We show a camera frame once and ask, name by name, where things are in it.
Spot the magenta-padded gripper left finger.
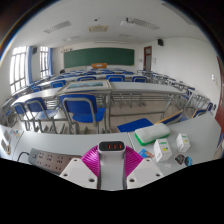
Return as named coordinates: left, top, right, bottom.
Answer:
left=59, top=144, right=100, bottom=191

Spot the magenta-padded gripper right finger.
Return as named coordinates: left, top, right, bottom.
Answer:
left=125, top=148, right=164, bottom=190

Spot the white charger block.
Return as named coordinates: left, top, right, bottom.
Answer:
left=97, top=140, right=127, bottom=192

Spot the blue printed card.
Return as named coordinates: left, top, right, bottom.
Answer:
left=138, top=148, right=156, bottom=160

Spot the small white carton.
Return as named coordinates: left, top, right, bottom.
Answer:
left=153, top=138, right=173, bottom=163
left=175, top=132, right=191, bottom=154

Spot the dark grey power strip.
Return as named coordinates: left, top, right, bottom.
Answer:
left=28, top=147, right=83, bottom=175

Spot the white and green box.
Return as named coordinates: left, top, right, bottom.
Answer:
left=134, top=122, right=171, bottom=147

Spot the dark round sticker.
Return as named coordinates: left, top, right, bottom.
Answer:
left=174, top=153, right=186, bottom=166

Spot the blue folding chair seat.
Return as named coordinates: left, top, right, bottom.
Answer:
left=116, top=117, right=155, bottom=134

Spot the blue round sticker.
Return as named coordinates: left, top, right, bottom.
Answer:
left=184, top=156, right=194, bottom=167

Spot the blue metal-framed chair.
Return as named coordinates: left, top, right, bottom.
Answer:
left=25, top=97, right=60, bottom=133
left=11, top=101, right=30, bottom=132
left=59, top=93, right=107, bottom=135

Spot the blue and wood chair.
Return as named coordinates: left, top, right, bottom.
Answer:
left=191, top=107, right=208, bottom=120
left=155, top=109, right=185, bottom=126

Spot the colourful printed paper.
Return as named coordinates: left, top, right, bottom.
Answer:
left=9, top=128, right=23, bottom=140

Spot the yellow round disc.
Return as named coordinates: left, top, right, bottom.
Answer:
left=4, top=144, right=13, bottom=156

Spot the small white block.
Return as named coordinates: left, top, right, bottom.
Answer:
left=2, top=129, right=12, bottom=142
left=0, top=137, right=9, bottom=152

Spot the long grey classroom desk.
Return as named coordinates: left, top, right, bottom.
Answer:
left=110, top=81, right=185, bottom=118

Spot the framed landscape picture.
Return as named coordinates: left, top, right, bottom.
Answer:
left=61, top=79, right=113, bottom=95

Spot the red-brown door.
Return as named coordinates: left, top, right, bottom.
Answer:
left=214, top=55, right=224, bottom=135

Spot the orange wooden lectern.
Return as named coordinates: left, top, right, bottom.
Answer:
left=91, top=62, right=109, bottom=70

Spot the blue curtain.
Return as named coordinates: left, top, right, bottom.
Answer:
left=48, top=47, right=55, bottom=77
left=26, top=45, right=34, bottom=85

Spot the narrow bright window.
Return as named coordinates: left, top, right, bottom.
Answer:
left=39, top=45, right=50, bottom=79

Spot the brown door with window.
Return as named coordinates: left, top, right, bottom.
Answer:
left=143, top=45, right=153, bottom=72

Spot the green chalkboard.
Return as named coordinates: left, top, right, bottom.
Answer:
left=63, top=47, right=136, bottom=70

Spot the large bright window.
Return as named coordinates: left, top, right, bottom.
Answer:
left=9, top=45, right=28, bottom=95

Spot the square ceiling air vent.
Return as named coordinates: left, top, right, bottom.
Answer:
left=87, top=25, right=110, bottom=34

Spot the group of ceiling lights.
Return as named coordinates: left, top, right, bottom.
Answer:
left=43, top=2, right=195, bottom=35

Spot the white ceiling projector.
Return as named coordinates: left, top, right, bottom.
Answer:
left=119, top=18, right=136, bottom=28

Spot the black power strip cable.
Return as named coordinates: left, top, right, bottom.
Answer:
left=16, top=151, right=32, bottom=162

